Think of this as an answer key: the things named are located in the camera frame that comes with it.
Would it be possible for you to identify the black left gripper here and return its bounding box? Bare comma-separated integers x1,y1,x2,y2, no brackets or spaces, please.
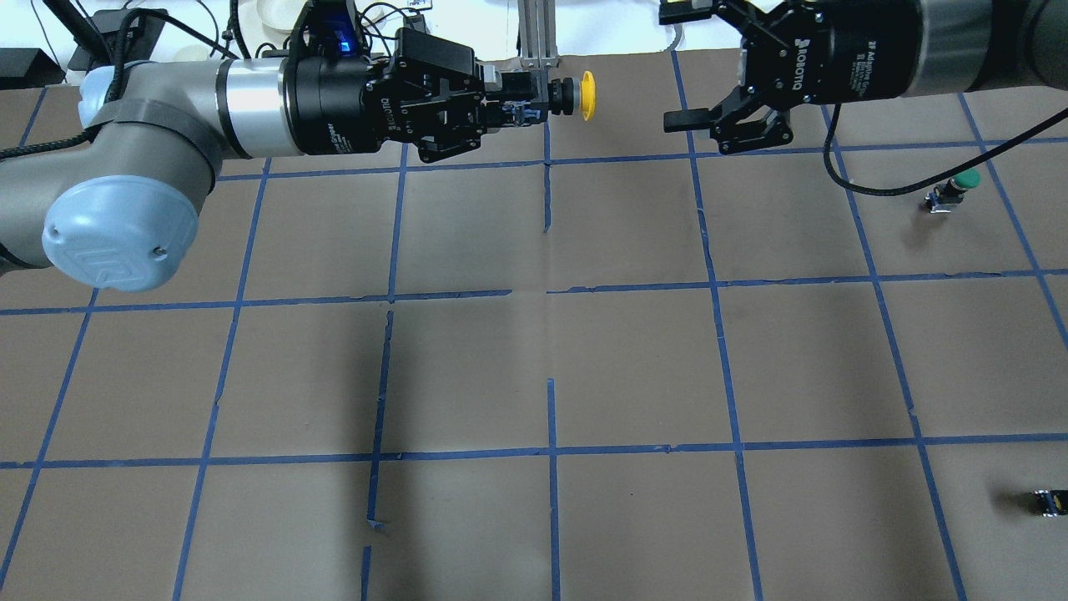
284,29,548,163

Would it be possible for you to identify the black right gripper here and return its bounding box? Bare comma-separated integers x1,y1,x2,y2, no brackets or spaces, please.
659,0,922,154

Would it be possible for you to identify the yellow push button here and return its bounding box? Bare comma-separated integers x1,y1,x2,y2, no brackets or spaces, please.
505,72,597,122

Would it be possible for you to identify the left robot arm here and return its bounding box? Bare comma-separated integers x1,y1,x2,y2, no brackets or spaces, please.
1,28,582,292

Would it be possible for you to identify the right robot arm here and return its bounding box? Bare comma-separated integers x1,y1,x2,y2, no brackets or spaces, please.
657,1,1065,154

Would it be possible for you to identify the green push button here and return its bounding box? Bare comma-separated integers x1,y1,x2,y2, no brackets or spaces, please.
924,168,983,215

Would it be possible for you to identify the black stand base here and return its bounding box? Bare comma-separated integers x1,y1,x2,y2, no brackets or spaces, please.
66,7,164,72

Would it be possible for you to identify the black power adapter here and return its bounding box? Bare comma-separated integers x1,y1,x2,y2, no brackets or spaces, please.
403,13,430,33

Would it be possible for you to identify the white plate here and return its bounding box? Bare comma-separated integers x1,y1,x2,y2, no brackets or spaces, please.
254,0,305,32

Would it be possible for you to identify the white paper cup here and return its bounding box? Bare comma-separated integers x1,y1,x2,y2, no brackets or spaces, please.
173,44,211,62

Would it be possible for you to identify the black box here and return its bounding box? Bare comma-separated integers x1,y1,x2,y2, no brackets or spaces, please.
1,47,66,91

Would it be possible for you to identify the aluminium frame post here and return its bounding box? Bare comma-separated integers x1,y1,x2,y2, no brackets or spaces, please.
517,0,560,68

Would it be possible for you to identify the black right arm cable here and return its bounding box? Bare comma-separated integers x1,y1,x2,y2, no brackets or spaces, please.
823,107,1068,199

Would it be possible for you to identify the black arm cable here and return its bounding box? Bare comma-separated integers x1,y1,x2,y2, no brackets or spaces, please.
823,107,1068,199
0,7,244,161

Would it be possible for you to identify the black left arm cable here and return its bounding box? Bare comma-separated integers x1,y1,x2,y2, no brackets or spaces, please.
0,7,244,161

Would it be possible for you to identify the small black yellow switch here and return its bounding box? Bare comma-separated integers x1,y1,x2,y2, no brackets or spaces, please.
1031,488,1067,518

